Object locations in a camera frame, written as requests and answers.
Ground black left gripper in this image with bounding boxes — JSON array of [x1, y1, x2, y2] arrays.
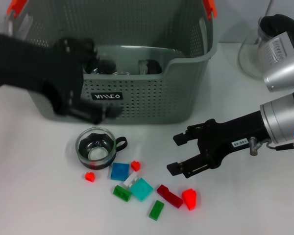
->
[[0, 31, 124, 125]]

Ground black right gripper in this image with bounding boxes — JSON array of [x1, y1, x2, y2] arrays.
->
[[166, 111, 270, 179]]

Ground grey perforated plastic storage basket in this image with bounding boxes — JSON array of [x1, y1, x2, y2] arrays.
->
[[3, 0, 220, 125]]

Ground dark red long toy brick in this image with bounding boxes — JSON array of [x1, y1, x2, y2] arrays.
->
[[156, 184, 184, 209]]

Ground bright red sloped toy brick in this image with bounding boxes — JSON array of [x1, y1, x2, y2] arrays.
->
[[182, 188, 197, 211]]

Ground cyan square toy brick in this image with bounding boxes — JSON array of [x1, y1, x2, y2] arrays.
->
[[129, 177, 154, 202]]

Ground white toy brick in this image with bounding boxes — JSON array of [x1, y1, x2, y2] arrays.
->
[[123, 172, 140, 188]]

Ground flat green two-stud brick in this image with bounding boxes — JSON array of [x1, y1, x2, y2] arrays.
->
[[148, 199, 166, 220]]

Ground blue square toy brick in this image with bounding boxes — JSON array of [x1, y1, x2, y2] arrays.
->
[[110, 162, 130, 182]]

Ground thick green toy brick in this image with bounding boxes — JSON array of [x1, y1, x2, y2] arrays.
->
[[113, 185, 132, 202]]

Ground glass carafe with black handle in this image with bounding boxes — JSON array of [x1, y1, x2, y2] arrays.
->
[[238, 14, 294, 80]]

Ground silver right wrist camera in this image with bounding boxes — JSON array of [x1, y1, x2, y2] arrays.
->
[[256, 30, 294, 93]]

